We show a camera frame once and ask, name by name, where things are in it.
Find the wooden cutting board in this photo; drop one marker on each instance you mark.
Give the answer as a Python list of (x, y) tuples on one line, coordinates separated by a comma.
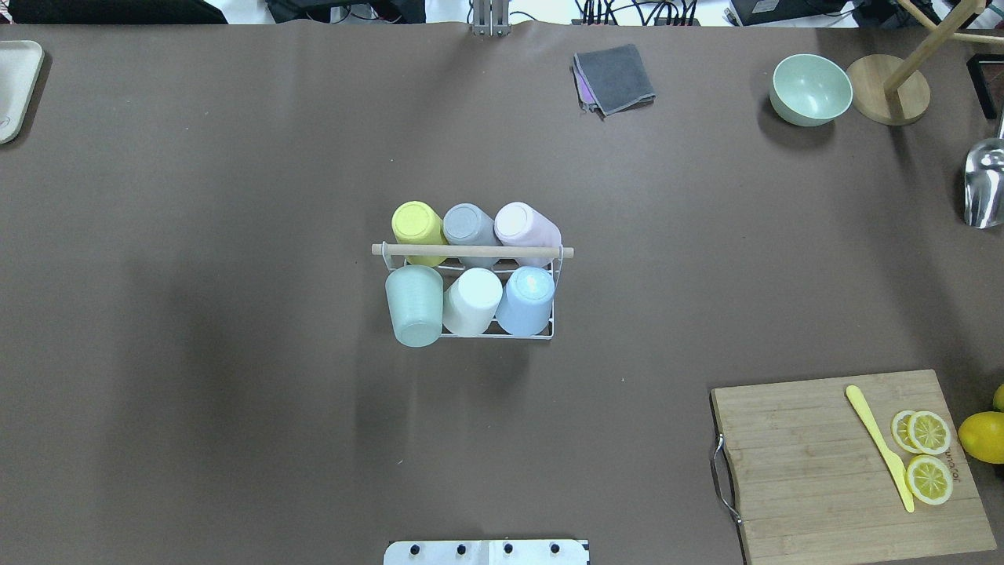
[(810, 487)]

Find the cream plastic tray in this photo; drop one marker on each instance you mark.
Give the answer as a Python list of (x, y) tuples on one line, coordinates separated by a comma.
[(21, 62)]

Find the lemon slice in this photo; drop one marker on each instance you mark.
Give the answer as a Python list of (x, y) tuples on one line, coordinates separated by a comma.
[(929, 433), (899, 429), (929, 479)]

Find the yellow lemon at edge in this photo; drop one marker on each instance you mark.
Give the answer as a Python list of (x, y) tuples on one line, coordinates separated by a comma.
[(998, 399)]

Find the light green bowl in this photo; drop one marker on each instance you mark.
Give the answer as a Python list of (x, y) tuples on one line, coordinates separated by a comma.
[(809, 90)]

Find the blue plastic cup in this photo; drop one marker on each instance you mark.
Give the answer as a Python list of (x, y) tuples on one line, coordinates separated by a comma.
[(526, 303)]

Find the green plastic cup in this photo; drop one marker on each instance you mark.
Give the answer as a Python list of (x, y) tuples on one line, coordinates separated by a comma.
[(414, 295)]

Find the purple cloth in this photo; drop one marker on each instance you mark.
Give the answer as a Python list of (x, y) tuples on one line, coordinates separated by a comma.
[(584, 93)]

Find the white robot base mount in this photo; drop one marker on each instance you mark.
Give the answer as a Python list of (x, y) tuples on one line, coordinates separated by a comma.
[(489, 551)]

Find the lower right lemon slice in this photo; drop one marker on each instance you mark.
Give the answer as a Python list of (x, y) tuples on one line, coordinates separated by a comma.
[(899, 429)]

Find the white wire cup holder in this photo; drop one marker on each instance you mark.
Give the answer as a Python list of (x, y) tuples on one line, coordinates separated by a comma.
[(452, 261)]

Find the wooden mug tree stand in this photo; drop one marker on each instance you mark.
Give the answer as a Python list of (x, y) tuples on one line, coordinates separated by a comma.
[(892, 91)]

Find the aluminium frame post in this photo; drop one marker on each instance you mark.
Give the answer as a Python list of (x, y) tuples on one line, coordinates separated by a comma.
[(490, 18)]

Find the yellow plastic cup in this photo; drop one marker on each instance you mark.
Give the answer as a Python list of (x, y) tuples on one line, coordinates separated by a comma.
[(415, 223)]

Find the yellow lemon near board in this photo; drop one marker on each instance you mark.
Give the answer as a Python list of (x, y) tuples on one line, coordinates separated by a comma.
[(981, 436)]

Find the lower left lemon slice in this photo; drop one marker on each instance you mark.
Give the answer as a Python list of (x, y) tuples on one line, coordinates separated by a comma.
[(929, 433)]

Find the upper lemon slice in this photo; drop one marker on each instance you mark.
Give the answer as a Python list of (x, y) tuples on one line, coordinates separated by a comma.
[(929, 479)]

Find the pink plastic cup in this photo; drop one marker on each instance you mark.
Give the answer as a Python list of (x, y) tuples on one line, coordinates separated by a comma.
[(518, 224)]

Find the grey plastic cup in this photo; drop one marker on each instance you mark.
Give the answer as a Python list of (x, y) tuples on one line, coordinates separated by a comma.
[(465, 224)]

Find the yellow plastic knife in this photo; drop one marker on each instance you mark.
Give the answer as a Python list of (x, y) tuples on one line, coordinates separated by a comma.
[(893, 462)]

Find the grey folded cloth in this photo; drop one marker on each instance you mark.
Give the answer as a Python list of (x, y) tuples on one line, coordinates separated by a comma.
[(616, 77)]

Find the cream white plastic cup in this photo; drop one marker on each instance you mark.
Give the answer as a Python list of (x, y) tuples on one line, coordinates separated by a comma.
[(470, 304)]

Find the metal scoop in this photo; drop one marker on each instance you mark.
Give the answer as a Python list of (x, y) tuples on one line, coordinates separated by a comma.
[(983, 181)]

